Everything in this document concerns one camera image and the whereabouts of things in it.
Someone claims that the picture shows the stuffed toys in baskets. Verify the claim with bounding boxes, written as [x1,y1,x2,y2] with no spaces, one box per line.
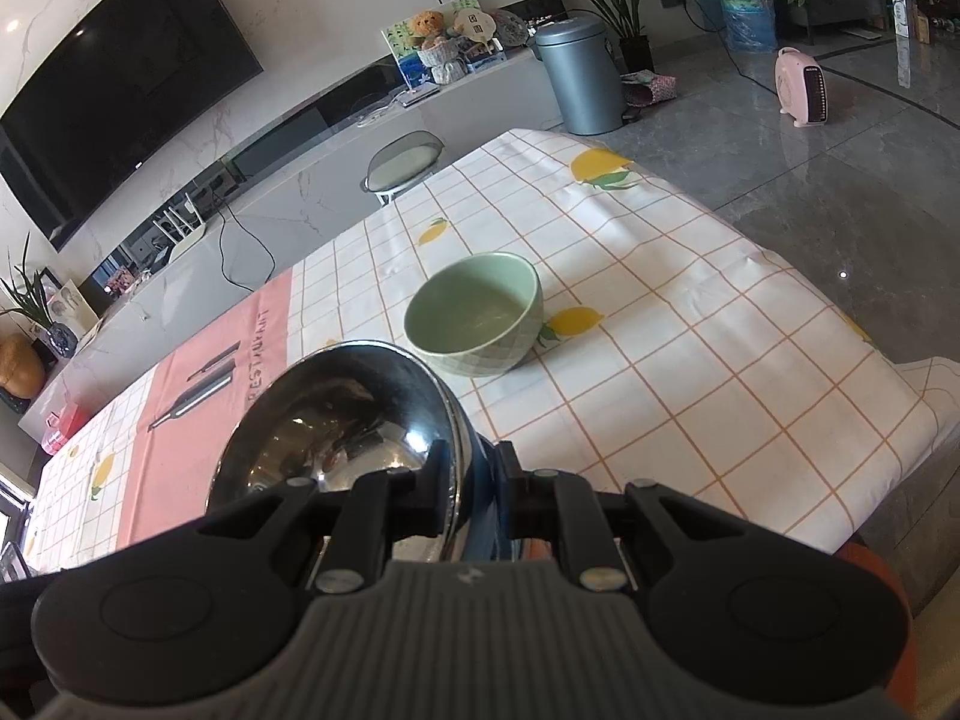
[382,0,481,83]

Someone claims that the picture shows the brown round ornament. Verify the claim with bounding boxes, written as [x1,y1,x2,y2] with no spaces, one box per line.
[0,334,46,395]

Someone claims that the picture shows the picture frame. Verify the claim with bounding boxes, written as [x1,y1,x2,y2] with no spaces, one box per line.
[45,277,103,347]

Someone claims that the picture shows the decorative plate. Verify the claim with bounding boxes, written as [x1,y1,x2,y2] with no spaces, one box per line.
[491,7,530,46]

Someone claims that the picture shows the long grey TV cabinet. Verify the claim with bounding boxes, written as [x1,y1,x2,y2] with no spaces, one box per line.
[15,41,571,436]

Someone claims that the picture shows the orange stool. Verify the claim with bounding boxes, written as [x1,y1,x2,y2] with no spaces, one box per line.
[832,540,920,691]

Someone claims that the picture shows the round hand fan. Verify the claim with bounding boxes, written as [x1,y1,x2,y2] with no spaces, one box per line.
[450,6,497,43]

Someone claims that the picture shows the white cable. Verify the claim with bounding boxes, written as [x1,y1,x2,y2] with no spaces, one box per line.
[356,94,406,128]

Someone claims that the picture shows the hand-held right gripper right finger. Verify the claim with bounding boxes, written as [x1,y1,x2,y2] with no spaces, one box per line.
[472,441,833,592]

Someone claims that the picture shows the green ceramic bowl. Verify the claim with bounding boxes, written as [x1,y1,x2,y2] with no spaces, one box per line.
[403,251,544,378]

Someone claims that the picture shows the stainless steel bowl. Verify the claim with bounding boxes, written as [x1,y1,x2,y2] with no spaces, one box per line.
[206,340,496,563]

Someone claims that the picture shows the patterned small bag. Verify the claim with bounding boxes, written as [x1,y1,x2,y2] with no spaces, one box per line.
[621,69,680,110]

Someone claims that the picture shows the white router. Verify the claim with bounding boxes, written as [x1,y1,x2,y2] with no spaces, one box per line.
[154,191,206,252]

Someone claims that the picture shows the plant in blue vase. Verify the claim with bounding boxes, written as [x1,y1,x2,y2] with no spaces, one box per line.
[0,232,80,361]

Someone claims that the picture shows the grey round trash bin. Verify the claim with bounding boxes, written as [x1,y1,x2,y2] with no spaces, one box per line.
[534,13,625,136]

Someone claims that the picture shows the white rolling stool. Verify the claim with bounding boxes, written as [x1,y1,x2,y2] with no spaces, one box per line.
[361,130,445,207]

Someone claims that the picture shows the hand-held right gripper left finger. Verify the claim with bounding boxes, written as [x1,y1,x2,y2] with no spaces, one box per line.
[196,441,455,593]

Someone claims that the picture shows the white woven basket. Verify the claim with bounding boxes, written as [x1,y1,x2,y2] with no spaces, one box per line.
[416,37,464,85]

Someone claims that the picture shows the blue water bottle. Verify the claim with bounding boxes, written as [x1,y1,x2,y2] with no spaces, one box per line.
[718,0,777,55]

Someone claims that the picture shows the pink fan heater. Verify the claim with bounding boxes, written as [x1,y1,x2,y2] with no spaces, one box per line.
[774,46,832,128]

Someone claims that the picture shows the tall leafy potted plant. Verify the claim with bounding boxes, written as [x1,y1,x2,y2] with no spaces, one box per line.
[525,0,658,74]

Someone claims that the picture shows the black curved television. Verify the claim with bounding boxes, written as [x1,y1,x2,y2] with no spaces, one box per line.
[0,0,265,252]

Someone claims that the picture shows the black cable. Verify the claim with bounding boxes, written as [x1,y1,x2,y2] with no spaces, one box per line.
[216,199,280,290]
[679,0,777,85]

